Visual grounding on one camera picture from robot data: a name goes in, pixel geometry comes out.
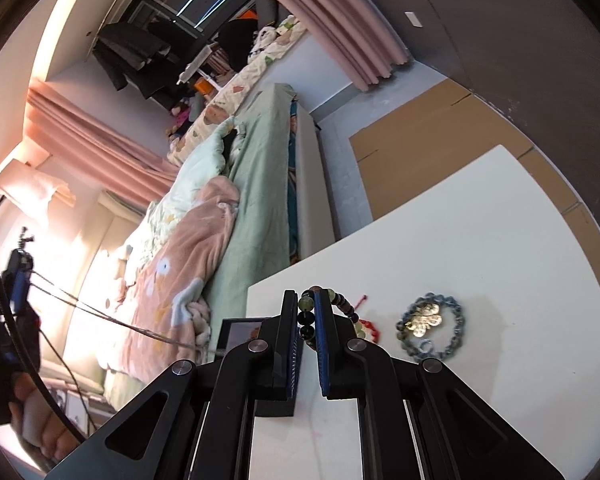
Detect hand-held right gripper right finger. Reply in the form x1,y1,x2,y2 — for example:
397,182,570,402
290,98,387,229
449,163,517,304
314,290,567,480

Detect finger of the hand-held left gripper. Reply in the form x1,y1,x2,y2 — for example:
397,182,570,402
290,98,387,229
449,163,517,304
6,249,35,314

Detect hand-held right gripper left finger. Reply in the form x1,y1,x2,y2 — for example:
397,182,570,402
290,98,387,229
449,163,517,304
42,289,303,480

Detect mixed yellow black bead bracelet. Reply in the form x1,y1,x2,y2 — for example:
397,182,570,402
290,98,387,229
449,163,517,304
297,285,369,354

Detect black jewelry box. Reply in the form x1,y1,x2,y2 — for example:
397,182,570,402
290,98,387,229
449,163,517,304
215,317,267,359

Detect blue-grey bead bracelet gold pendant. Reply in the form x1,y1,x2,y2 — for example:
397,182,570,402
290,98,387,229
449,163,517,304
395,293,467,362

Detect thin dark cord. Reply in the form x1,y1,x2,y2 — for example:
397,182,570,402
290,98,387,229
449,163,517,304
29,270,217,351

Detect person's left hand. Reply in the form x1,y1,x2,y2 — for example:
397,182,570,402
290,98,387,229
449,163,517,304
7,370,82,462

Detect white hanging cloth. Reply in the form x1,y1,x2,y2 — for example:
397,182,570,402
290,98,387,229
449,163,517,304
0,160,76,226

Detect pink floral blanket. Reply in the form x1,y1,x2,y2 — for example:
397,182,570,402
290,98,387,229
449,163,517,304
115,177,241,377

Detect bed with green sheet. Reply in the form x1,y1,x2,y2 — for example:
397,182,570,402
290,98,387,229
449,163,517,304
102,82,339,401

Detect pink curtain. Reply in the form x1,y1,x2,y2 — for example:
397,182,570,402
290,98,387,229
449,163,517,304
25,80,182,209
235,0,414,94

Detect pale green quilt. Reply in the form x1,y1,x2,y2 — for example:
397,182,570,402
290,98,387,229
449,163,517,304
140,115,246,241

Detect pile of plush toys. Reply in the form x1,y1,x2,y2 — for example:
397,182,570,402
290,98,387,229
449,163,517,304
165,100,204,141

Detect flattened cardboard sheet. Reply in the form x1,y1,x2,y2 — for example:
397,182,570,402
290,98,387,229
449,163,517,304
349,77,596,226

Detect hanging dark clothes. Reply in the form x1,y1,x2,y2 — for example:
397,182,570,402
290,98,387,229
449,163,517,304
92,20,206,104

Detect cream floral bedding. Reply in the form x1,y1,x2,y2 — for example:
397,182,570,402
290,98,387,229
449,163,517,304
167,15,314,166

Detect black bag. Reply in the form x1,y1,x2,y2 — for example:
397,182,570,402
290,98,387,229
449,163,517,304
215,17,259,74

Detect grey pillow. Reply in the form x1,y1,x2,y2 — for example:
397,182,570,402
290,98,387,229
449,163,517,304
252,0,281,26

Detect dark grey wardrobe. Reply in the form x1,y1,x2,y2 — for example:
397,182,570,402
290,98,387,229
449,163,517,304
330,0,600,286

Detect black cable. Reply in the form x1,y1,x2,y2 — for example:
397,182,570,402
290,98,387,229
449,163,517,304
0,232,94,444

